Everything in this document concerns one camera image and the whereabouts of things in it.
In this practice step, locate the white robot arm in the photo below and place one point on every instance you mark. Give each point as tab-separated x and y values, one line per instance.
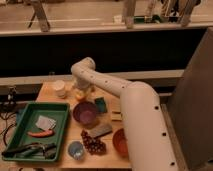
149	144

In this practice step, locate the bunch of dark grapes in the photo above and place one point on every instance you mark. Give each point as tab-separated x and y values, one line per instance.
94	146

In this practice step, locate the blue cup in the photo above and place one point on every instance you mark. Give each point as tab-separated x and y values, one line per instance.
75	150

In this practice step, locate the black handled pliers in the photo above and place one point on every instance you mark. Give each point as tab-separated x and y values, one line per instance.
47	150

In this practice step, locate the grey sponge block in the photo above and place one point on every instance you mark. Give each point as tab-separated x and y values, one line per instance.
100	130

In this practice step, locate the purple bowl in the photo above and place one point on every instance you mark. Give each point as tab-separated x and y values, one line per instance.
85	113

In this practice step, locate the white paper cup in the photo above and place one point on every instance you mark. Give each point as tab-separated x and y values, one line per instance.
59	88

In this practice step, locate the wooden table board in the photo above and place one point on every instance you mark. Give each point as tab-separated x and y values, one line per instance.
108	162

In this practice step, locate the green tray in background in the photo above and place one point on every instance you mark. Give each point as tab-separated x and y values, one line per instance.
144	19

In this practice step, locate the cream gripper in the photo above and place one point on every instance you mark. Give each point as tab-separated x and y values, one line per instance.
83	91

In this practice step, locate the teal sponge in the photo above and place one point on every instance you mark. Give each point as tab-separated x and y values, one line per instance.
101	105

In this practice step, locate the orange bowl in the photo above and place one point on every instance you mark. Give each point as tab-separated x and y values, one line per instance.
119	143

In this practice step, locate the red orange carrot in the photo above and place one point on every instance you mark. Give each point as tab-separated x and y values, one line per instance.
41	134

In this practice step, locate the green plastic tray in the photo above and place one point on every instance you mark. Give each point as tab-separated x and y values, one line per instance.
27	123

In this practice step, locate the yellow orange apple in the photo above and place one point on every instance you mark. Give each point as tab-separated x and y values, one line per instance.
80	97

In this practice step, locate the white folded cloth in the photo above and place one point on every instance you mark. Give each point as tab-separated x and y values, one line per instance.
45	123

